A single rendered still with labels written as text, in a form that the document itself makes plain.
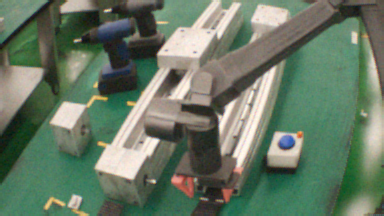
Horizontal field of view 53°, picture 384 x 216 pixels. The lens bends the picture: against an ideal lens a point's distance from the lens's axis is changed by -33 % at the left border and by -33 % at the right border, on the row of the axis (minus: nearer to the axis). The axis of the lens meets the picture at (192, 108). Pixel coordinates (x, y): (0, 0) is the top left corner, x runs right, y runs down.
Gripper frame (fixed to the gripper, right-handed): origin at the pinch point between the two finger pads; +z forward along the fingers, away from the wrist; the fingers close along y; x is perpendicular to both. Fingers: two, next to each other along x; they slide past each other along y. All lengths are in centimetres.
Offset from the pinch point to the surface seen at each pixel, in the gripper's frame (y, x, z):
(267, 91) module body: -4.0, -31.8, -4.6
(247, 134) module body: -3.2, -15.6, -4.6
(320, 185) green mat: -25.3, -9.4, 4.0
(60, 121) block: 42.5, -7.7, -5.9
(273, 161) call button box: -10.5, -12.8, -0.1
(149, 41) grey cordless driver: 36, -54, -2
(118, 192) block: 19.3, 4.8, 0.3
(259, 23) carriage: 4, -62, -8
